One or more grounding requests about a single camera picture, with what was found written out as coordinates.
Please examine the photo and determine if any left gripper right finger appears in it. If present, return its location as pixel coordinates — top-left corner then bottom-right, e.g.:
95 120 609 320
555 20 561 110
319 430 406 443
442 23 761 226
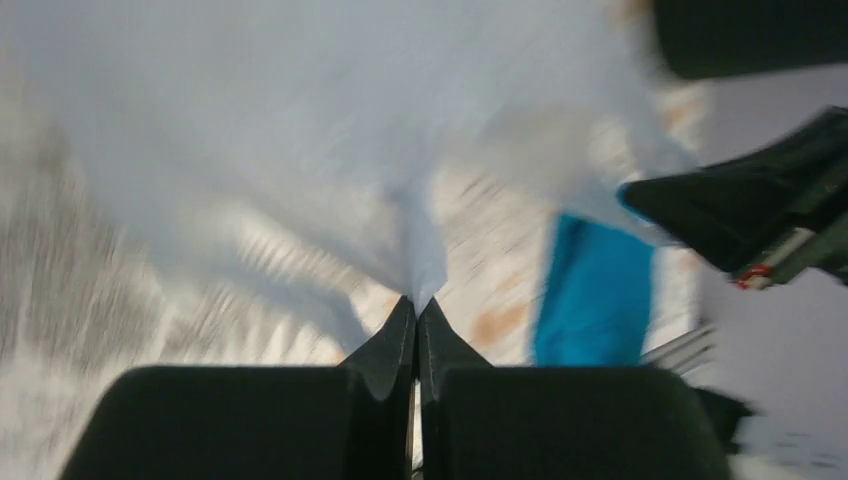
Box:
417 302 731 479

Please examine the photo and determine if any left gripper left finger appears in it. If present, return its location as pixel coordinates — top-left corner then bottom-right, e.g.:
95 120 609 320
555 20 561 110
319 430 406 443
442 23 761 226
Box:
62 299 416 479

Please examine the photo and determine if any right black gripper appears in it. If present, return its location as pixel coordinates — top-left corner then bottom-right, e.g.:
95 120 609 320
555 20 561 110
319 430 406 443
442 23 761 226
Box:
619 106 847 290

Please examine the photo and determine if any light blue plastic trash bag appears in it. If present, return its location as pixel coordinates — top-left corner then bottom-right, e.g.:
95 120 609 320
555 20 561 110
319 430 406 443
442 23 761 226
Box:
1 1 696 303

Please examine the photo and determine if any black plastic trash bin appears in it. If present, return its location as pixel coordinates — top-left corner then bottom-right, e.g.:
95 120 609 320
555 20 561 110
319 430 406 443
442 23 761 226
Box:
652 0 847 80

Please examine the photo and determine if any bright blue folded cloth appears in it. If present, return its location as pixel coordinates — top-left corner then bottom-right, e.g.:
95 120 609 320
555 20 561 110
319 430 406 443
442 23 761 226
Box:
532 215 655 367

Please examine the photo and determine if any floral patterned table mat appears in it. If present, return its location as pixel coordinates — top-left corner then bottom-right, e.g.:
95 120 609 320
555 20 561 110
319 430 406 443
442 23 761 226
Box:
1 1 708 479

